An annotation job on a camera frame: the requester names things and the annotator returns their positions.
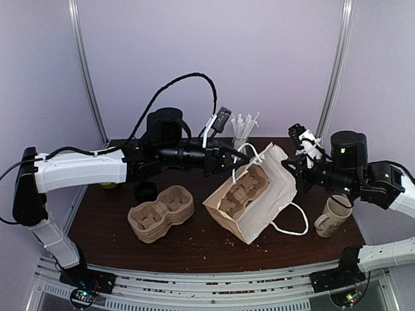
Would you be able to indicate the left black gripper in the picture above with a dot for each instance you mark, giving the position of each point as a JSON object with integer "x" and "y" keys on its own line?
{"x": 214, "y": 158}

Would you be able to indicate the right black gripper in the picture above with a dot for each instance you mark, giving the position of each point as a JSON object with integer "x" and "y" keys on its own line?
{"x": 303, "y": 173}

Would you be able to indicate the single brown pulp cup carrier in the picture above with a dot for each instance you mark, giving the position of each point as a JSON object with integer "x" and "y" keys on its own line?
{"x": 247, "y": 189}

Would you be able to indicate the brown paper takeout bag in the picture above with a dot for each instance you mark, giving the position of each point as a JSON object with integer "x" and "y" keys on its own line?
{"x": 263, "y": 211}

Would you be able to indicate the brown pulp cup carrier stack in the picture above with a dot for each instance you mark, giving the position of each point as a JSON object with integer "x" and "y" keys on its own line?
{"x": 152, "y": 220}

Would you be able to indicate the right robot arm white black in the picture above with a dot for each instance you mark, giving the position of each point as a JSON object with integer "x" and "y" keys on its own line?
{"x": 346, "y": 170}

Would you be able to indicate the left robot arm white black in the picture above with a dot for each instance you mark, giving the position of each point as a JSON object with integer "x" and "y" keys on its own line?
{"x": 161, "y": 146}

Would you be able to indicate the glass jar of straws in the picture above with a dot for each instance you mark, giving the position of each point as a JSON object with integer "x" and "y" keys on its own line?
{"x": 242, "y": 127}

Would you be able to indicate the beige ceramic mug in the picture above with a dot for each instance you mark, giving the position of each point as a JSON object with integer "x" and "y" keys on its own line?
{"x": 336, "y": 211}

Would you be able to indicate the green small bowl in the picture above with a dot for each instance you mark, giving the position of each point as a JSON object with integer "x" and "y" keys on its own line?
{"x": 108, "y": 185}

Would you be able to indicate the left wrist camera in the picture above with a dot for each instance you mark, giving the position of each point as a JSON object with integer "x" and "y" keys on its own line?
{"x": 214, "y": 125}

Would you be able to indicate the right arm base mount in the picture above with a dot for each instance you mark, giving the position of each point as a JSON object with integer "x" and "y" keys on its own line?
{"x": 346, "y": 284}

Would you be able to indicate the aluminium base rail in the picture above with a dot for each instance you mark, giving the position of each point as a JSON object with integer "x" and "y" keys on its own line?
{"x": 278, "y": 289}

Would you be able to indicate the right aluminium frame post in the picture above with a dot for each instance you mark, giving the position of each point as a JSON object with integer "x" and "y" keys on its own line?
{"x": 341, "y": 52}

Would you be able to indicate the aluminium frame post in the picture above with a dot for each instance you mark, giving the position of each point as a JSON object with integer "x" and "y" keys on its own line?
{"x": 341, "y": 52}
{"x": 86, "y": 76}

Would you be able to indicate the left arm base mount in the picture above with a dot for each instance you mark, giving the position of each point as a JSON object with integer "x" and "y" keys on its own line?
{"x": 87, "y": 283}

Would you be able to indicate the left aluminium frame post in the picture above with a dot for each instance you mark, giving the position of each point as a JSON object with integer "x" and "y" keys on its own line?
{"x": 86, "y": 76}

